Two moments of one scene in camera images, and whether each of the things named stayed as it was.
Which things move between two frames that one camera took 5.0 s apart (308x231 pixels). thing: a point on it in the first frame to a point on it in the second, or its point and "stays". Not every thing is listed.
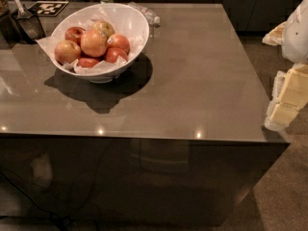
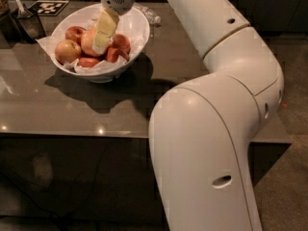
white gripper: x=296 y=33 to x=117 y=0
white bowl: x=125 y=19 stays
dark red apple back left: x=74 y=33 stays
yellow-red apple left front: x=66 y=51 stays
